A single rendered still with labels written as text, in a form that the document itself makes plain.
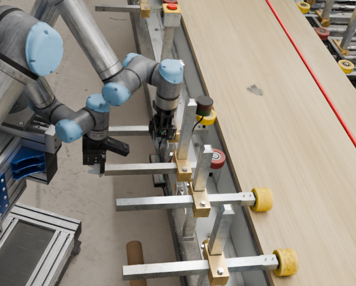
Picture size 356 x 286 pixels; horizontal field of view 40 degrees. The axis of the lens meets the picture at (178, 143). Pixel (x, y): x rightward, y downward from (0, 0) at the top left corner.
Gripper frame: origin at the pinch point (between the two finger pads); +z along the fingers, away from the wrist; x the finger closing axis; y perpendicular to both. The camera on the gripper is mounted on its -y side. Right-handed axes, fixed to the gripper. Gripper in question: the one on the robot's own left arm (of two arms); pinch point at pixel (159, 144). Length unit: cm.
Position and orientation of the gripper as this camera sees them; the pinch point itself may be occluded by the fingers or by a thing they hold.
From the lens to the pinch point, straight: 173.6
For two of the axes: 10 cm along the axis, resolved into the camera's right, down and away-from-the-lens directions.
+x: 9.8, -0.2, 2.1
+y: 1.6, 6.8, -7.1
